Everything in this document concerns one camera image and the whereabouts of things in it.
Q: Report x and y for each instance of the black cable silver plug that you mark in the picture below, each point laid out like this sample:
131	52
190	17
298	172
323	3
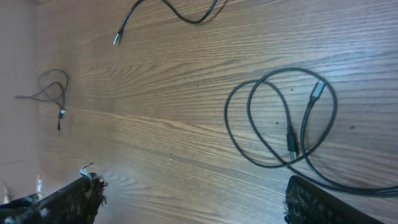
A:
54	92

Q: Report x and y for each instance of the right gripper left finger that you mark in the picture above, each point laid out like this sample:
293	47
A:
77	202

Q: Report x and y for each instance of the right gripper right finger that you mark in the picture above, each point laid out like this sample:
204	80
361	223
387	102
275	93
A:
308	204

